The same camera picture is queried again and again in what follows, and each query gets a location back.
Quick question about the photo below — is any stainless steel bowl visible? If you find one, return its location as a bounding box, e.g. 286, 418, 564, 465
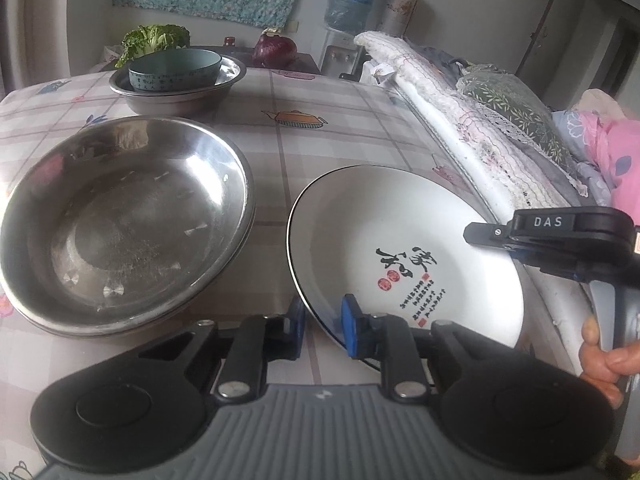
109, 53, 248, 117

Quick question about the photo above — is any white water dispenser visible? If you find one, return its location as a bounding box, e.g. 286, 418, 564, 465
320, 27, 365, 80

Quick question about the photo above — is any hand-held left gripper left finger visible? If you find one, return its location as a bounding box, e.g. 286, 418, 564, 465
139, 296, 307, 400

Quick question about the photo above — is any grey printed blanket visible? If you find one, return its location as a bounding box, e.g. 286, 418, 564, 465
415, 45, 613, 196

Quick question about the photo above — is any pink floral blanket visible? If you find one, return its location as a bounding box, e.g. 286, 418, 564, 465
565, 89, 640, 208

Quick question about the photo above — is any person's right hand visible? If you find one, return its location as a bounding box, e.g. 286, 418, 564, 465
579, 317, 640, 402

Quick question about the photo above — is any white striped quilt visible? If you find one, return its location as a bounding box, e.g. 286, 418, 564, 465
354, 30, 591, 226

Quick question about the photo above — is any green leafy cabbage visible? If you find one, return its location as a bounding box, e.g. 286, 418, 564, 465
115, 24, 192, 69

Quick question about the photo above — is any white printed ceramic plate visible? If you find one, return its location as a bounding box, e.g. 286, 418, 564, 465
287, 165, 525, 372

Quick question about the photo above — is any green floral pillow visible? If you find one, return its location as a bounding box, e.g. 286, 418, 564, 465
456, 64, 551, 136

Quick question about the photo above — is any beige curtain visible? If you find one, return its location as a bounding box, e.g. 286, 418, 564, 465
0, 0, 73, 98

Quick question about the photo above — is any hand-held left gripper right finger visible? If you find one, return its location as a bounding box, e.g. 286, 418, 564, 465
341, 294, 496, 402

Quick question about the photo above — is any red onion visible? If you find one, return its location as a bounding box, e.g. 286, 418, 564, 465
252, 30, 298, 68

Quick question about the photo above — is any floral paper roll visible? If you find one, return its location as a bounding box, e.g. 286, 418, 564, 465
379, 0, 422, 37

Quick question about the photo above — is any large steel basin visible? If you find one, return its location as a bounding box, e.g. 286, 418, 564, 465
0, 115, 252, 323

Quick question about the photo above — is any teal ceramic bowl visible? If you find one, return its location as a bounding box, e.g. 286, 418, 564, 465
128, 48, 223, 94

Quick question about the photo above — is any blue water jug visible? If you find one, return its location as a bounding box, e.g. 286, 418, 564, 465
327, 0, 379, 32

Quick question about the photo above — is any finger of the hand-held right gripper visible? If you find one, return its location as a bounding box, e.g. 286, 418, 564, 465
463, 221, 512, 249

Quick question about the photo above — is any grey cabinet door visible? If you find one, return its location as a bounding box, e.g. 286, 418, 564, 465
515, 0, 640, 101

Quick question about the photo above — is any plaid printed tablecloth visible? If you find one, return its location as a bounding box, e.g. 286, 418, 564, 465
0, 66, 506, 480

